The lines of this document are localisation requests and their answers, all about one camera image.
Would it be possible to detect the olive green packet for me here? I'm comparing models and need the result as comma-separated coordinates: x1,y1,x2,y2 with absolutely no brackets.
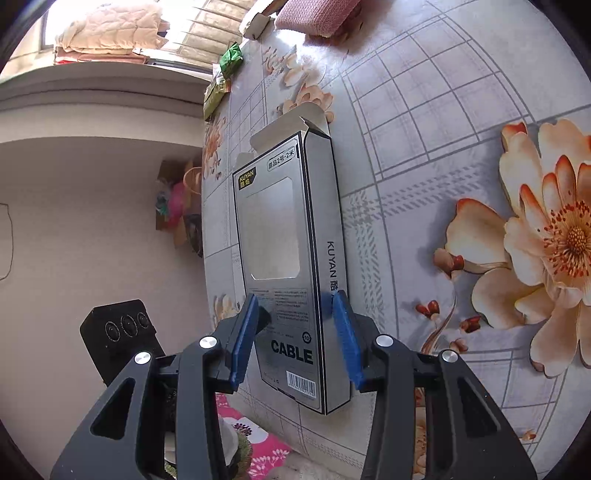
203,76,232,121

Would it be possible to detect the pink plastic bag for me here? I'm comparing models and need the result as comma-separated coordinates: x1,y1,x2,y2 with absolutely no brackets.
155,182,186,232

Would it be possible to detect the window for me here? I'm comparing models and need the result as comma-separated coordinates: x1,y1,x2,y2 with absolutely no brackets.
41,0,262,72

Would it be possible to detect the floral plastic tablecloth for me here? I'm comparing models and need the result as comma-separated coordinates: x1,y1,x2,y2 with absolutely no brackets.
199,0,591,480

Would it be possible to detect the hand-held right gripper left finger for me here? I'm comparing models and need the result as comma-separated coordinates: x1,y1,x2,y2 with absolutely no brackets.
50,293,272,480

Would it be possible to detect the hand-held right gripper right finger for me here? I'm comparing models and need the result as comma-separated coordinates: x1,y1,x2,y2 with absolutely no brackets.
332,292,539,480

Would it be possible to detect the small green packet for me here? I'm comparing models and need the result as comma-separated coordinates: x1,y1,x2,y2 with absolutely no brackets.
219,42,245,77

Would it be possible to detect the pink knitted cloth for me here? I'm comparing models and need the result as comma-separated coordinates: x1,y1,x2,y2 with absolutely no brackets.
274,0,366,38

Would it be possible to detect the silver cable box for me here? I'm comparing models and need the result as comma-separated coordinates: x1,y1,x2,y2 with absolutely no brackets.
232,102,354,416

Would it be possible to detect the pink floral cloth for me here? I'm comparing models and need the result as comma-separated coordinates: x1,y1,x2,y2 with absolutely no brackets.
215,392,293,480

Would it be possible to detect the peach quilt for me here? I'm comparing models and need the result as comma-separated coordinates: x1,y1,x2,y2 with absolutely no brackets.
54,2,170,64

